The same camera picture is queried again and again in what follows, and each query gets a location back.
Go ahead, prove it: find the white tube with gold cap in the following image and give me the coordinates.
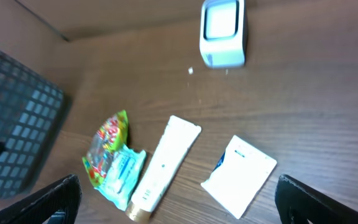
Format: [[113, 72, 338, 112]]
[[126, 115, 201, 223]]

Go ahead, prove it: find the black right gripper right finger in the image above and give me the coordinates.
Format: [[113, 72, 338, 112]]
[[275, 174, 358, 224]]

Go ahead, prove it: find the grey plastic shopping basket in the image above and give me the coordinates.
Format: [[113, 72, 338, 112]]
[[0, 51, 69, 199]]

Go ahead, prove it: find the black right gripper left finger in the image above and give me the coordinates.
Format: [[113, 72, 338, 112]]
[[0, 174, 82, 224]]

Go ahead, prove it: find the colourful Haribo candy bag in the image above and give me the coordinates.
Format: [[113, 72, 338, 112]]
[[82, 110, 129, 187]]

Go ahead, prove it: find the teal tissue packet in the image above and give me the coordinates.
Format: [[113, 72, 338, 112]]
[[95, 145, 147, 211]]

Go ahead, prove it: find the white Hansaplast plaster box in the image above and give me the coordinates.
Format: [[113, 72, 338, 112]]
[[201, 135, 277, 219]]

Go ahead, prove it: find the white barcode scanner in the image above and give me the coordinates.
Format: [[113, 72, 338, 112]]
[[200, 0, 248, 69]]

